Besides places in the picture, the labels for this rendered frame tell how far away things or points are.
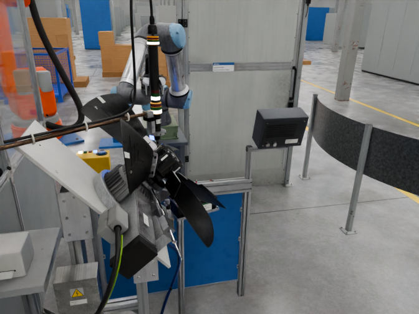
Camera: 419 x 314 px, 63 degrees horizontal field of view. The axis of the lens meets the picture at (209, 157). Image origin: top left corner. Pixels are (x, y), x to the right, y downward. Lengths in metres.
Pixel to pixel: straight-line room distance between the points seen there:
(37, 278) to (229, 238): 1.16
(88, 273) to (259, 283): 1.45
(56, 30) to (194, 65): 6.41
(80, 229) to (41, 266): 0.20
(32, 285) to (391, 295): 2.20
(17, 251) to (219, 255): 1.23
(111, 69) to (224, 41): 7.69
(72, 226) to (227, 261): 1.18
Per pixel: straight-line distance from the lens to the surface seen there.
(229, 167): 3.57
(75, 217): 1.34
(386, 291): 2.79
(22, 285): 1.41
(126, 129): 1.07
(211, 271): 2.29
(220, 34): 3.22
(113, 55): 10.61
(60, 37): 9.31
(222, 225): 2.10
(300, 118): 1.90
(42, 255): 1.52
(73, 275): 1.41
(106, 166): 1.78
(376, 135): 2.91
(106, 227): 1.08
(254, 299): 2.47
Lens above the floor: 1.72
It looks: 23 degrees down
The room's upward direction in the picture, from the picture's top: 1 degrees clockwise
